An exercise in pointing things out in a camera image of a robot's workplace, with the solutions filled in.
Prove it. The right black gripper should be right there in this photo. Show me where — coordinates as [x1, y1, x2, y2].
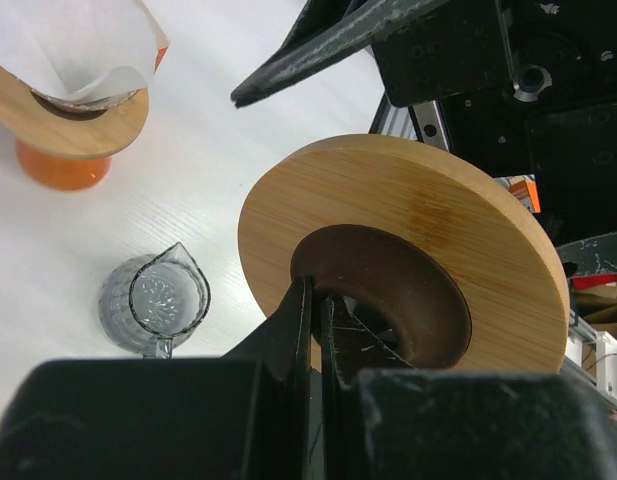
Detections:
[370, 0, 617, 216]

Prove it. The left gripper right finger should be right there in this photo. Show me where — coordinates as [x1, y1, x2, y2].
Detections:
[321, 295, 617, 479]

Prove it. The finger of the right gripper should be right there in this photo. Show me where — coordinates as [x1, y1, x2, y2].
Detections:
[231, 1, 444, 108]
[557, 231, 617, 278]

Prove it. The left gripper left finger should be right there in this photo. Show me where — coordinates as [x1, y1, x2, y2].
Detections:
[0, 278, 313, 479]

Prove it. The grey glass pitcher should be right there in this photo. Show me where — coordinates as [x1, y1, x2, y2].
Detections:
[98, 242, 211, 359]

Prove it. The orange coffee filter box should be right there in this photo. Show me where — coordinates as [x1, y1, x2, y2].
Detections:
[140, 0, 170, 76]

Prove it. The white paper coffee filter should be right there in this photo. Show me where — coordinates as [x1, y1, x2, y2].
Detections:
[0, 0, 157, 101]

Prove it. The orange glass carafe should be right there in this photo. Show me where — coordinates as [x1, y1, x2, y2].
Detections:
[15, 141, 112, 191]

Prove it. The wooden dripper ring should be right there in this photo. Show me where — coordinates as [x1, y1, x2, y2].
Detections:
[0, 52, 152, 160]

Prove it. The clear glass dripper cone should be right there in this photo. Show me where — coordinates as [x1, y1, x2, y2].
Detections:
[30, 88, 139, 113]

